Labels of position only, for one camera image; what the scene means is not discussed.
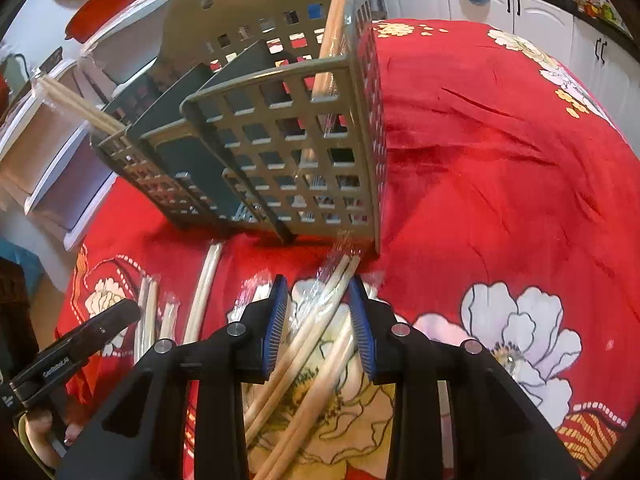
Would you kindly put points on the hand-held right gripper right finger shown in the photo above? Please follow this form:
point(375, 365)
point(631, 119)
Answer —
point(362, 330)

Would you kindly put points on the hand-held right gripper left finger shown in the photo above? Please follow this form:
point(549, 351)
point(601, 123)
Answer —
point(274, 330)

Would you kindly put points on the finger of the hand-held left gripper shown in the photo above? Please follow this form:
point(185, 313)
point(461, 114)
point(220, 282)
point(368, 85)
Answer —
point(102, 327)

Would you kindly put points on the person's left hand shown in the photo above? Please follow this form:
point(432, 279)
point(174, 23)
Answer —
point(40, 435)

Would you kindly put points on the white plastic drawer unit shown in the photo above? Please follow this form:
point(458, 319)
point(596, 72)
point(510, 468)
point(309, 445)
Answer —
point(120, 35)
point(65, 185)

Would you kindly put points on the red floral cloth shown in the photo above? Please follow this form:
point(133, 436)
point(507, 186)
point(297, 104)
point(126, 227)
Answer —
point(475, 185)

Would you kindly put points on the red plastic basin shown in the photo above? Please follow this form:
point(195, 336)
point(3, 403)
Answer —
point(110, 5)

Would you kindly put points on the white kitchen cabinets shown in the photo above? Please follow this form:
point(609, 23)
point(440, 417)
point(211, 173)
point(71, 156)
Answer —
point(540, 25)

